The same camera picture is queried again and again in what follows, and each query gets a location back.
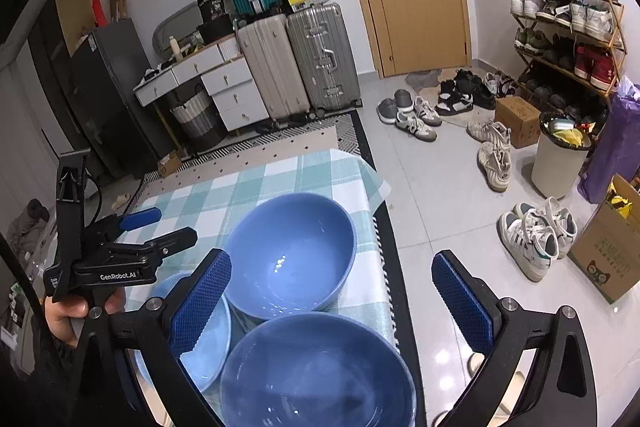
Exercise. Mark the white sneaker pair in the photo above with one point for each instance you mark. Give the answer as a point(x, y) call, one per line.
point(536, 237)

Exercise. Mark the white trash bin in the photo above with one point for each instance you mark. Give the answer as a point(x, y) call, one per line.
point(562, 149)

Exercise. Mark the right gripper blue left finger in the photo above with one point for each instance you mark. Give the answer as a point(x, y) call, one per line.
point(104, 391)

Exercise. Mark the small brown cardboard box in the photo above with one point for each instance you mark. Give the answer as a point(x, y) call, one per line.
point(521, 118)

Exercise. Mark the black refrigerator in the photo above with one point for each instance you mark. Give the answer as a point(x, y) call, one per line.
point(88, 74)

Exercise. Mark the wooden shoe rack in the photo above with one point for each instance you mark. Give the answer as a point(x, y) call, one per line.
point(573, 53)

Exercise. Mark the oval mirror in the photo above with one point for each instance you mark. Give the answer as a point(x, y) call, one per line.
point(181, 25)

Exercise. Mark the silver suitcase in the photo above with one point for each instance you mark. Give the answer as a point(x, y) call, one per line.
point(323, 54)

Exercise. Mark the purple bag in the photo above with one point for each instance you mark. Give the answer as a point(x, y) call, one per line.
point(618, 148)

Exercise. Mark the teal checkered tablecloth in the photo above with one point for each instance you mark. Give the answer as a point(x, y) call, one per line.
point(213, 208)

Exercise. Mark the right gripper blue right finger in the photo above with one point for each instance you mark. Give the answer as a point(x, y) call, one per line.
point(559, 387)

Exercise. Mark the woven laundry basket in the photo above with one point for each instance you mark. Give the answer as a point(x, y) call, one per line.
point(199, 118)

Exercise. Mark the white drawer desk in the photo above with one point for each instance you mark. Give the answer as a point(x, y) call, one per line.
point(223, 69)

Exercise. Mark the person's left hand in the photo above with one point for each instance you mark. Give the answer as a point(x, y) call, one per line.
point(58, 315)

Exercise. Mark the printed cardboard box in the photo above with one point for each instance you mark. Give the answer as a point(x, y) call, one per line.
point(607, 250)

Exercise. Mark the beige suitcase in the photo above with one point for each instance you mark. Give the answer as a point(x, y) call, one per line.
point(271, 60)

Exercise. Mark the blue bowl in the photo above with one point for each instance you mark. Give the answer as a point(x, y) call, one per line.
point(204, 363)
point(290, 254)
point(316, 369)

